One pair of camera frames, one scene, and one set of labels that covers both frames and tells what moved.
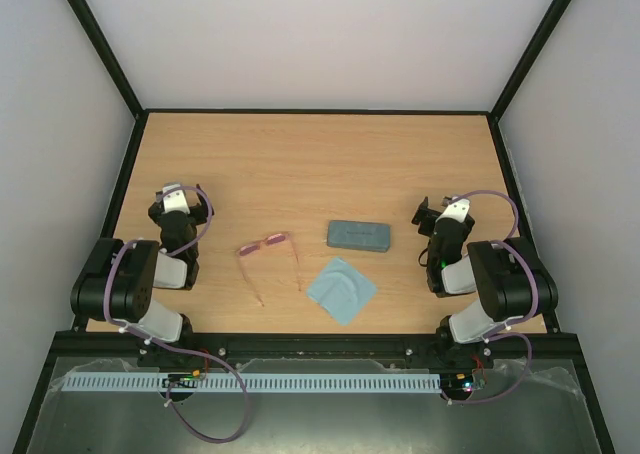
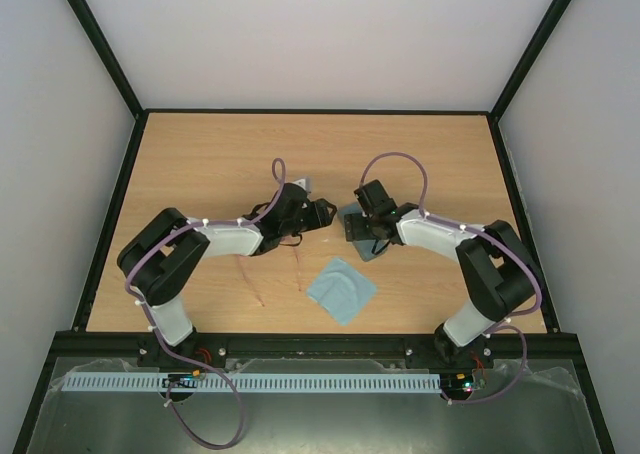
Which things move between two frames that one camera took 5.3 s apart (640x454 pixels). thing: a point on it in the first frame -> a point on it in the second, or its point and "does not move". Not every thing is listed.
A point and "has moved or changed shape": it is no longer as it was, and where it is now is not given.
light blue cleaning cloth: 341,289 does not move
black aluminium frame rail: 313,345 does not move
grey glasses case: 357,235 has moved or changed shape
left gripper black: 201,214 -> 320,216
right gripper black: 431,221 -> 357,226
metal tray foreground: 484,406 does not move
